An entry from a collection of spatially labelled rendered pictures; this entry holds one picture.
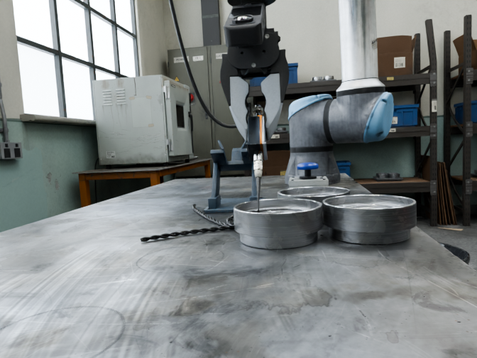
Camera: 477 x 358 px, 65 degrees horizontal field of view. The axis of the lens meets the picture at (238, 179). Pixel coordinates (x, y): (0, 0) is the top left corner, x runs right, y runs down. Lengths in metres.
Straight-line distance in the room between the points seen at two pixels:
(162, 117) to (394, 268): 2.46
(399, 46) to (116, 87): 2.71
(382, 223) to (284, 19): 4.36
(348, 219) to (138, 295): 0.23
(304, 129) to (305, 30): 3.72
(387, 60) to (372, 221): 3.75
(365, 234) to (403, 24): 4.43
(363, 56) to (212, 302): 0.77
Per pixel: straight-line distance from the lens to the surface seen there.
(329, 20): 4.71
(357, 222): 0.42
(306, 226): 0.41
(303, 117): 0.99
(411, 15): 4.84
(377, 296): 0.30
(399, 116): 4.12
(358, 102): 0.94
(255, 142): 0.50
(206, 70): 4.46
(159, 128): 2.73
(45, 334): 0.29
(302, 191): 0.61
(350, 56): 0.97
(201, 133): 4.40
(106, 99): 2.91
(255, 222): 0.40
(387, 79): 4.02
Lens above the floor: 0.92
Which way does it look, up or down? 5 degrees down
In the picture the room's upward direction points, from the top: 3 degrees counter-clockwise
